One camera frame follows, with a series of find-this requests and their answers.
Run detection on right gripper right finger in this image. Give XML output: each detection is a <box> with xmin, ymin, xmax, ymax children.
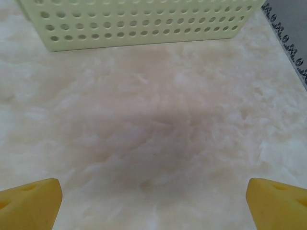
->
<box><xmin>246</xmin><ymin>177</ymin><xmax>307</xmax><ymax>230</ymax></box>

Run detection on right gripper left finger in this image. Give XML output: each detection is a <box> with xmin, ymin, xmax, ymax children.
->
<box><xmin>0</xmin><ymin>178</ymin><xmax>63</xmax><ymax>230</ymax></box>

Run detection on light green perforated plastic basket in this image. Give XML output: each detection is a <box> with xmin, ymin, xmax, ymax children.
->
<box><xmin>15</xmin><ymin>0</ymin><xmax>255</xmax><ymax>52</ymax></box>

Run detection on aluminium side rail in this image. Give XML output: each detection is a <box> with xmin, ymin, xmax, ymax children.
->
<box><xmin>260</xmin><ymin>4</ymin><xmax>307</xmax><ymax>91</ymax></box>

